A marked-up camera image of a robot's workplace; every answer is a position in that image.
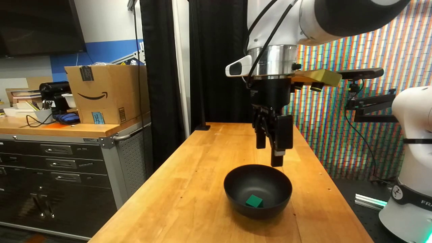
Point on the black bowl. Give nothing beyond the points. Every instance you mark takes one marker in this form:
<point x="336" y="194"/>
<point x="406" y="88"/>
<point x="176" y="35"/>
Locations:
<point x="271" y="185"/>

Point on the cardboard box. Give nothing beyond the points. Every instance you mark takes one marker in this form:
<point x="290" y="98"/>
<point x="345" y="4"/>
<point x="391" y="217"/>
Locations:
<point x="109" y="93"/>

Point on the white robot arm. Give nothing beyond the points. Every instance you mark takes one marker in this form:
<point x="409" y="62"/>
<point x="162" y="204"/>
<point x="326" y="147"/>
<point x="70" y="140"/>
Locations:
<point x="268" y="66"/>

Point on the blue-green block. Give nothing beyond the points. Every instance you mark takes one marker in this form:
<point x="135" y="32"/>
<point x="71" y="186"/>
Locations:
<point x="253" y="201"/>

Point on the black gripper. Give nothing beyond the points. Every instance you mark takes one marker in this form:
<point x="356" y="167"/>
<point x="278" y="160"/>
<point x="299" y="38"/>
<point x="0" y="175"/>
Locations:
<point x="268" y="97"/>

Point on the metal drawer cabinet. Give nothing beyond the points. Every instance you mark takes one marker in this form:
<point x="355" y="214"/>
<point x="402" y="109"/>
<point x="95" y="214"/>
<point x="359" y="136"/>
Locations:
<point x="68" y="179"/>

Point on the black curtain near robot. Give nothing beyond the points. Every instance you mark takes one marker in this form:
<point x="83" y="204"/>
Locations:
<point x="162" y="77"/>

